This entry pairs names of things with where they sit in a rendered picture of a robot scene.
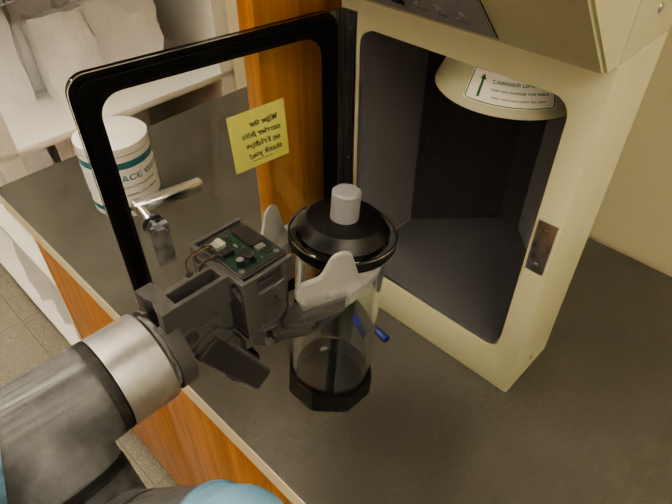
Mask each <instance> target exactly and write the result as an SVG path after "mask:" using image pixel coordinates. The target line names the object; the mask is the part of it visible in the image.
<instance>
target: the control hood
mask: <svg viewBox="0 0 672 504"><path fill-rule="evenodd" d="M365 1H369V2H372V3H375V4H378V5H381V6H385V7H388V8H391V9H394V10H397V11H401V12H404V13H407V14H410V15H414V16H417V17H420V18H423V19H426V20H430V21H433V22H436V23H439V24H442V25H446V26H449V27H452V28H455V29H459V30H462V31H465V32H468V33H471V34H475V35H478V36H481V37H484V38H488V39H491V40H494V41H497V42H500V43H504V44H507V45H510V46H513V47H516V48H520V49H523V50H526V51H529V52H533V53H536V54H539V55H542V56H545V57H549V58H552V59H555V60H558V61H561V62H565V63H568V64H571V65H574V66H578V67H581V68H584V69H587V70H590V71H594V72H597V73H600V74H605V73H608V72H609V71H611V70H612V69H614V68H615V67H617V66H618V65H619V62H620V59H621V57H622V54H623V51H624V48H625V45H626V42H627V39H628V36H629V34H630V31H631V28H632V25H633V22H634V19H635V16H636V13H637V10H638V8H639V5H640V2H641V0H481V2H482V4H483V7H484V9H485V11H486V13H487V15H488V17H489V19H490V21H491V23H492V25H493V27H494V29H495V32H496V34H497V36H498V38H499V39H495V38H492V37H489V36H486V35H482V34H479V33H476V32H473V31H469V30H466V29H463V28H460V27H456V26H453V25H450V24H447V23H443V22H440V21H437V20H434V19H430V18H427V17H424V16H421V15H418V14H414V13H411V12H408V11H405V10H401V9H398V8H395V7H392V6H388V5H385V4H382V3H379V2H375V1H372V0H365Z"/></svg>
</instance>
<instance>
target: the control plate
mask: <svg viewBox="0 0 672 504"><path fill-rule="evenodd" d="M372 1H375V2H379V3H382V4H385V5H388V6H392V7H395V8H398V9H401V10H405V11H408V12H411V13H414V14H418V15H421V16H424V17H427V18H430V19H434V20H437V21H440V22H443V23H447V24H450V25H453V26H456V27H460V28H463V29H466V30H469V31H473V32H476V33H479V34H482V35H486V36H489V37H492V38H495V39H499V38H498V36H497V34H496V32H495V29H494V27H493V25H492V23H491V21H490V19H489V17H488V15H487V13H486V11H485V9H484V7H483V4H482V2H481V0H418V1H420V3H421V5H417V7H416V8H415V7H413V6H412V5H413V3H414V2H413V1H412V0H402V1H403V2H404V3H405V6H404V5H401V4H397V3H394V2H392V1H391V0H372ZM433 5H437V6H439V7H441V8H442V10H443V11H441V12H438V14H436V13H434V12H433V11H434V10H435V9H434V7H433ZM455 12H461V13H462V14H464V16H465V18H461V20H460V21H458V20H457V19H456V17H457V15H456V13H455Z"/></svg>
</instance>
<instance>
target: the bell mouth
mask: <svg viewBox="0 0 672 504"><path fill-rule="evenodd" d="M435 82H436V85H437V87H438V88H439V90H440V91H441V92H442V93H443V94H444V95H445V96H446V97H447V98H448V99H450V100H451V101H453V102H454V103H456V104H458V105H460V106H462V107H464V108H466V109H469V110H472V111H474V112H477V113H481V114H484V115H488V116H492V117H497V118H503V119H511V120H526V121H535V120H549V119H555V118H560V117H564V116H567V109H566V106H565V103H564V102H563V101H562V99H561V98H560V97H558V96H557V95H556V94H554V93H551V92H549V91H546V90H543V89H540V88H537V87H534V86H531V85H528V84H525V83H522V82H520V81H517V80H514V79H511V78H508V77H505V76H502V75H499V74H496V73H493V72H491V71H488V70H485V69H482V68H479V67H476V66H473V65H470V64H467V63H465V62H462V61H459V60H456V59H453V58H450V57H447V56H446V57H445V59H444V61H443V62H442V64H441V66H440V67H439V69H438V70H437V72H436V75H435Z"/></svg>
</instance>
